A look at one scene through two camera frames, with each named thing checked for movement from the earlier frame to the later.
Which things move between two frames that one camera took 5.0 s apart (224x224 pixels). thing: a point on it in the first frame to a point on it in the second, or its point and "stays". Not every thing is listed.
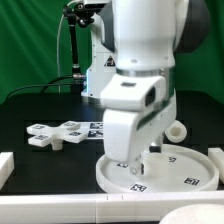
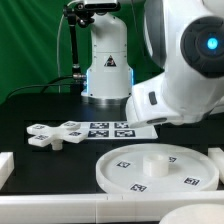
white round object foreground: [195, 214] stays
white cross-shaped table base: [69, 131] stays
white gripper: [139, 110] to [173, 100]
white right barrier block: [217, 156] stays
